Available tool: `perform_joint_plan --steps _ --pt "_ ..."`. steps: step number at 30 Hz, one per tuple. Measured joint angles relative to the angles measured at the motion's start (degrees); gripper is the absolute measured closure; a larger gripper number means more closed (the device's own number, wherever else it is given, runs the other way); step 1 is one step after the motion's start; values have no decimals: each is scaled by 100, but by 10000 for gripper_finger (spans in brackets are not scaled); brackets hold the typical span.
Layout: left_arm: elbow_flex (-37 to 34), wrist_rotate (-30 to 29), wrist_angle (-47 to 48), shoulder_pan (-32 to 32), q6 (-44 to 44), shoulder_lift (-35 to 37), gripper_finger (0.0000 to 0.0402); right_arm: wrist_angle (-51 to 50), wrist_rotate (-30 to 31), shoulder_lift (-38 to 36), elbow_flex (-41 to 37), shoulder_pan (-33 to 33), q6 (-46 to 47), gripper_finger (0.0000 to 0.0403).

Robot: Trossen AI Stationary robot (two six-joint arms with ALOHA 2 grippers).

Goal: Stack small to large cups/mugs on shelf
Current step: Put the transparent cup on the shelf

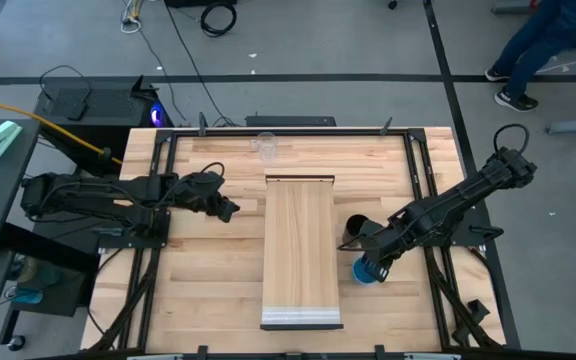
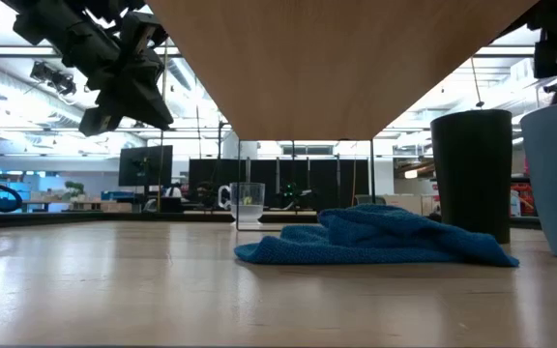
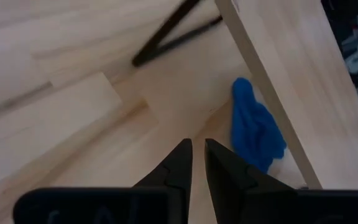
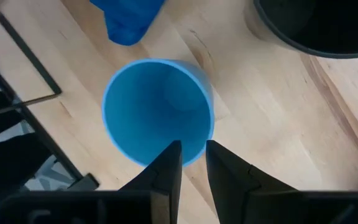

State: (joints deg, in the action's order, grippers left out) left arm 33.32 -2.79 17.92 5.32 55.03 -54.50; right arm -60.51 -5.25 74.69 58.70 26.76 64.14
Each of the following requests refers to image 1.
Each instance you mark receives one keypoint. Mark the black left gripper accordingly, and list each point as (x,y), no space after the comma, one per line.
(200,192)

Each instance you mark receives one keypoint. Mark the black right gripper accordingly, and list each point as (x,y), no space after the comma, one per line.
(380,240)

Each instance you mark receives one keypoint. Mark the light blue cup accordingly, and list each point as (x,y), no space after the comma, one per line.
(360,276)

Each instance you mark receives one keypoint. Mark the black cup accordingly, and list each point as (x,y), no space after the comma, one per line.
(353,227)

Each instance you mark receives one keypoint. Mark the clear glass mug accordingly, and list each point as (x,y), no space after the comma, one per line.
(266,146)

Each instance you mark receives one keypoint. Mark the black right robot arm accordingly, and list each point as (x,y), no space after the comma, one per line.
(468,190)

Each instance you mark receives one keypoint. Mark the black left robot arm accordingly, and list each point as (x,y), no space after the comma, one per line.
(93,192)

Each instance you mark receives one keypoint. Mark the wooden conveyor board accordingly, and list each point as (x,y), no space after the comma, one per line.
(300,250)

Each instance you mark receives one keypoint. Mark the black power strip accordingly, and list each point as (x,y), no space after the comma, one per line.
(290,121)

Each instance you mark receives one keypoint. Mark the black computer tower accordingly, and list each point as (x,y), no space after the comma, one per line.
(108,105)

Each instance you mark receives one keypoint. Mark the tape roll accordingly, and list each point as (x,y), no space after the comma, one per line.
(28,268)

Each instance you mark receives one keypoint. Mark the blue bottle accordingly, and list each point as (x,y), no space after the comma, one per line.
(28,295)

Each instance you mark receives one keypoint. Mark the mint green stapler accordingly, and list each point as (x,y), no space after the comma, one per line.
(0,139)

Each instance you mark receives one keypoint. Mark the person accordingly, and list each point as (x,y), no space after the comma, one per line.
(543,40)

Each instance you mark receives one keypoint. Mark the black metal table frame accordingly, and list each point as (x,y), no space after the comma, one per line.
(415,150)

